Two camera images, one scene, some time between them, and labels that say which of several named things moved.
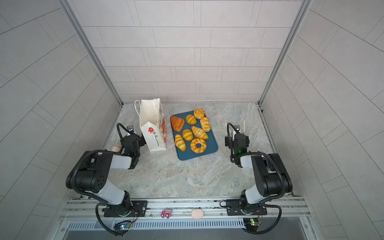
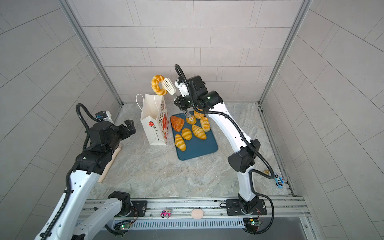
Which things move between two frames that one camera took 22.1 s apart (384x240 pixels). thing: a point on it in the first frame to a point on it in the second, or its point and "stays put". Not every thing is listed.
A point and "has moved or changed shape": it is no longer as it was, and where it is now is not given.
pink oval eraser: [197, 213] stays put
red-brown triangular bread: [177, 123] stays put
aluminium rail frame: [187, 213] stays put
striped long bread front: [180, 143] stays put
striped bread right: [205, 123] stays put
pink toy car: [167, 213] stays put
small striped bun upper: [190, 119] stays put
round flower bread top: [199, 113] stays put
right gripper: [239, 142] to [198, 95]
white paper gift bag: [152, 123] has moved or changed shape
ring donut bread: [193, 143] to [155, 85]
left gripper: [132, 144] to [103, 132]
